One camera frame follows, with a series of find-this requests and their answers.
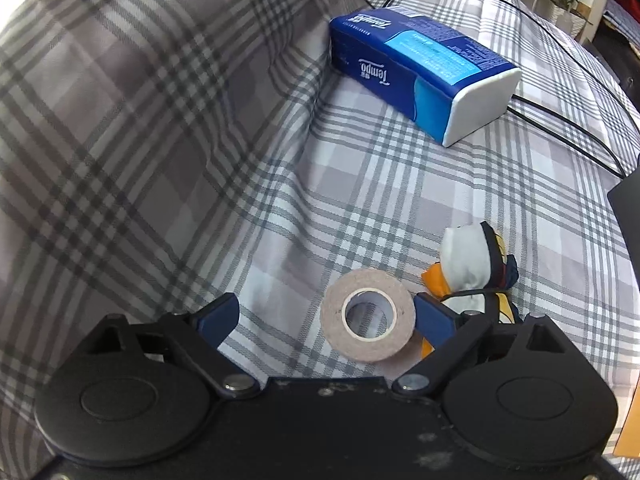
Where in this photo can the dark laptop edge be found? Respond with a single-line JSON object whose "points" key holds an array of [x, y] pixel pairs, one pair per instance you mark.
{"points": [[627, 200]]}

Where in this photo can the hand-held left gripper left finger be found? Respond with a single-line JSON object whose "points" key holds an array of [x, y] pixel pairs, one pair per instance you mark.
{"points": [[220, 317]]}

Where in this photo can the blue tissue pack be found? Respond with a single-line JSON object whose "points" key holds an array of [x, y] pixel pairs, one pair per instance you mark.
{"points": [[390, 55]]}

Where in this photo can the gold cardboard box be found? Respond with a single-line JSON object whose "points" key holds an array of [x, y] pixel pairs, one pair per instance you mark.
{"points": [[629, 420]]}

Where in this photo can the plaid bed sheet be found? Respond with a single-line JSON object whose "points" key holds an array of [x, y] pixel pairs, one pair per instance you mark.
{"points": [[400, 185]]}

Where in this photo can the black leather sofa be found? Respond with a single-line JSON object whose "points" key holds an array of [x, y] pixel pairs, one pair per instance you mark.
{"points": [[615, 45]]}

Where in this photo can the beige tape roll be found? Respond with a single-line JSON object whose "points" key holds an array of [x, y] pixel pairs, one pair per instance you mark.
{"points": [[335, 330]]}

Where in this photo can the potted plant in white pot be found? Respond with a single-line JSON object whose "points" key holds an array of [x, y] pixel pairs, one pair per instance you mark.
{"points": [[567, 5]]}

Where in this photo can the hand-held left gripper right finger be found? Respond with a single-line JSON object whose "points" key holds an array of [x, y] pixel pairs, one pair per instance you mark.
{"points": [[435, 320]]}

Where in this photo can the orange white blue scarf bundle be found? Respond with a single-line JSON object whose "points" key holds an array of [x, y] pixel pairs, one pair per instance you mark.
{"points": [[467, 260]]}

